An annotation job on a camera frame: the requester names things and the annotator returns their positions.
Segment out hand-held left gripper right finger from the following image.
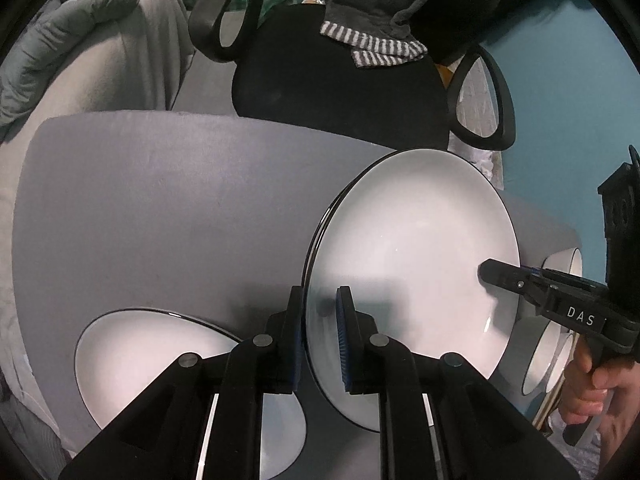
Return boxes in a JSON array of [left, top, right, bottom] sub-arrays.
[[338, 286, 581, 480]]

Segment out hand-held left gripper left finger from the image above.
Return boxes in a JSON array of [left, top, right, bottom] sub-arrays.
[[59, 286, 304, 480]]

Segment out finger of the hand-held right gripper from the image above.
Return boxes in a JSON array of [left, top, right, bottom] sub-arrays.
[[530, 267, 607, 295], [479, 258, 549, 309]]

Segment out white plate with black rim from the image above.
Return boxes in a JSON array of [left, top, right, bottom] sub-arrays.
[[303, 148, 522, 434], [74, 307, 307, 480]]

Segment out person's right hand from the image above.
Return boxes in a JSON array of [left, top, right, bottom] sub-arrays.
[[557, 340, 638, 468]]

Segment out white bowl with black rim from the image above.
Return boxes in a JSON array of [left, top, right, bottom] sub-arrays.
[[522, 247, 584, 397], [545, 330, 576, 396]]

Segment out white plastic bag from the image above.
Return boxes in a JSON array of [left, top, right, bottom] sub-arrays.
[[469, 151, 506, 188]]

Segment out white textured panel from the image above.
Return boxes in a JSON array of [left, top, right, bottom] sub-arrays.
[[457, 57, 501, 138]]

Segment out orange wooden object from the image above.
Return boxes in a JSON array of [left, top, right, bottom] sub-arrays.
[[434, 61, 460, 88]]

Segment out black office chair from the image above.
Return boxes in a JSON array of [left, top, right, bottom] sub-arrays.
[[189, 0, 516, 152]]

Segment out dark grey garment striped cuffs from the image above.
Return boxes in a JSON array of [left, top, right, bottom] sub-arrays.
[[320, 0, 431, 69]]

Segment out grey quilted cushion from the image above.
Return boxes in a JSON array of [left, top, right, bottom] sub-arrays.
[[0, 0, 142, 133]]

